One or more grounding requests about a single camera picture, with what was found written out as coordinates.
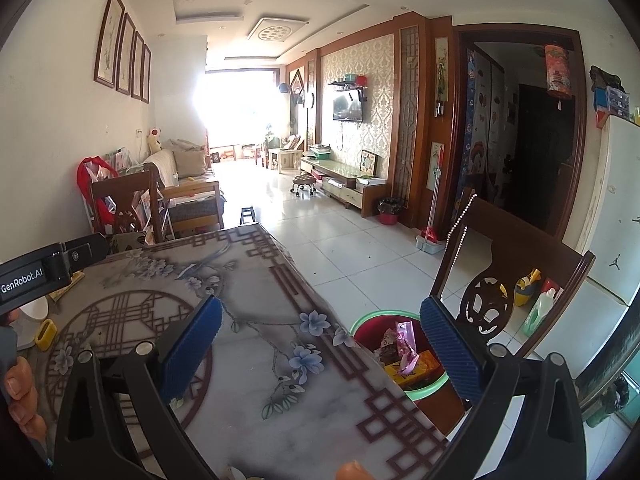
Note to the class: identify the white refrigerator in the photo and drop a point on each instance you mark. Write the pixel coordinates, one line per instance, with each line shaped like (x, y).
(615, 220)

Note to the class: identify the wall television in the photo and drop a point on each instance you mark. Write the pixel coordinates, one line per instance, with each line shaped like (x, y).
(347, 107)

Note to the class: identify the person's left hand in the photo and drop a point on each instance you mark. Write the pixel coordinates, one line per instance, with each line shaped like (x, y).
(22, 390)

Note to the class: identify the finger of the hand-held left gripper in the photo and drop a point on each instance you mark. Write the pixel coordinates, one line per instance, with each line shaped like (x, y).
(85, 255)

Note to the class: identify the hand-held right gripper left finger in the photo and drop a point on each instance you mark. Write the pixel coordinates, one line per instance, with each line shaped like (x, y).
(192, 347)

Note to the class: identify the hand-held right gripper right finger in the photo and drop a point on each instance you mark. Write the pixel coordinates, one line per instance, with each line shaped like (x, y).
(450, 350)

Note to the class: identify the yellow plastic bottle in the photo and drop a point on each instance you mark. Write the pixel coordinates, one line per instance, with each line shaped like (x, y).
(527, 287)

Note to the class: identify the yellow juice box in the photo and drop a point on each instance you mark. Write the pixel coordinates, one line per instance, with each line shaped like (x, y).
(422, 365)

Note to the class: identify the television cabinet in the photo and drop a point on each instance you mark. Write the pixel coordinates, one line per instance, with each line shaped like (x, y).
(340, 180)

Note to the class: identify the red paper lantern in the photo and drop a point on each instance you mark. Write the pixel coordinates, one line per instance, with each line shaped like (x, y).
(557, 70)

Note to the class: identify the wheeled stool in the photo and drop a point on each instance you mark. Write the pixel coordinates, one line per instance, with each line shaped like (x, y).
(304, 183)

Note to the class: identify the yellow booklet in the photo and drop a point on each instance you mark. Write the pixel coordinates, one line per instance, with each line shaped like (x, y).
(75, 280)

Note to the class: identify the red bag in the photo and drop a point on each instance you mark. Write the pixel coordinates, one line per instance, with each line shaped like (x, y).
(92, 185)

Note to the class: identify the framed flower picture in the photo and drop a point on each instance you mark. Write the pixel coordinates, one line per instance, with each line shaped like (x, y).
(436, 160)

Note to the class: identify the red green plastic basin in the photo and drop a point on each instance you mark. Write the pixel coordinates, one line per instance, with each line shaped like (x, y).
(372, 332)

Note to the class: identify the framed wall picture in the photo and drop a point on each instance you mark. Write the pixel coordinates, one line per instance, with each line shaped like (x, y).
(126, 55)
(137, 65)
(146, 74)
(110, 37)

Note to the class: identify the floral chair cushion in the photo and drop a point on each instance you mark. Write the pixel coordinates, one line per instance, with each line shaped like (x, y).
(127, 241)

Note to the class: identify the wall shelf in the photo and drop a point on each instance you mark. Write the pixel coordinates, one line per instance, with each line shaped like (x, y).
(350, 84)

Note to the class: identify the broom with dustpan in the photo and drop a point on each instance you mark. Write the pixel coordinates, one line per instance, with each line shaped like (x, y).
(432, 220)

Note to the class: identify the red trash bin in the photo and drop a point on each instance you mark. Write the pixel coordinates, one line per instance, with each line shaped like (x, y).
(390, 211)

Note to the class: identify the small black stool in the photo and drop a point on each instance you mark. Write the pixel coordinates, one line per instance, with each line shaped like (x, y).
(247, 215)

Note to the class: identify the white desk lamp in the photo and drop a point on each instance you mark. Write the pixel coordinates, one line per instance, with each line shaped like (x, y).
(35, 310)

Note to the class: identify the plush toy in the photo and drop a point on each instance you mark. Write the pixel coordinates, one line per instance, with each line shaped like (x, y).
(154, 141)

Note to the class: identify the pink plastic bag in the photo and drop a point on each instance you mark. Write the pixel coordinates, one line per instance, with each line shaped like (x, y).
(406, 350)

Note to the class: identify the wooden sofa with cushions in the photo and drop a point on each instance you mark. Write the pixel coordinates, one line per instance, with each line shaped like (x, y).
(190, 180)

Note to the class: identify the yellow oval holder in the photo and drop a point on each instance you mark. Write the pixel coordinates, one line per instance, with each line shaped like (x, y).
(45, 335)

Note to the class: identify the framed star picture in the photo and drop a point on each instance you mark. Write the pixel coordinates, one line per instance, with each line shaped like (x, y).
(369, 162)

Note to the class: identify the carved wooden chair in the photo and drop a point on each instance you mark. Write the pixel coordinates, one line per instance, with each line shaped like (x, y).
(130, 205)
(515, 260)

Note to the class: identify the diamond wall ornament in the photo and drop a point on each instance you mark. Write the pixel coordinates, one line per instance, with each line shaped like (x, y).
(297, 85)

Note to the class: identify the ceiling lamp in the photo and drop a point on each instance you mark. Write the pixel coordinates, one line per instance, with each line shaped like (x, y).
(275, 32)

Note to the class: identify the stack of storage boxes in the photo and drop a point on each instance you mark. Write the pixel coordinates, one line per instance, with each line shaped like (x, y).
(610, 95)

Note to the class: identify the green detergent bottle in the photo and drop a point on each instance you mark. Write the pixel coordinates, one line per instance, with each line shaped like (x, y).
(540, 310)

